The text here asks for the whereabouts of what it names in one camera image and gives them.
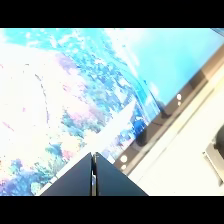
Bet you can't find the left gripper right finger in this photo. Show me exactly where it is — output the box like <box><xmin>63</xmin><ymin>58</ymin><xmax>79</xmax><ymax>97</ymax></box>
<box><xmin>92</xmin><ymin>151</ymin><xmax>150</xmax><ymax>197</ymax></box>

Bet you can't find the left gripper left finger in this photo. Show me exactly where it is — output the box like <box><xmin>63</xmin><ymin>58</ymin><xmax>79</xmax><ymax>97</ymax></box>
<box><xmin>40</xmin><ymin>152</ymin><xmax>93</xmax><ymax>197</ymax></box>

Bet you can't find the silver frame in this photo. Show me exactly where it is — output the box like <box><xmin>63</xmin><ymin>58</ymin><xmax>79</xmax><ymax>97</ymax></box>
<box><xmin>202</xmin><ymin>141</ymin><xmax>224</xmax><ymax>187</ymax></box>

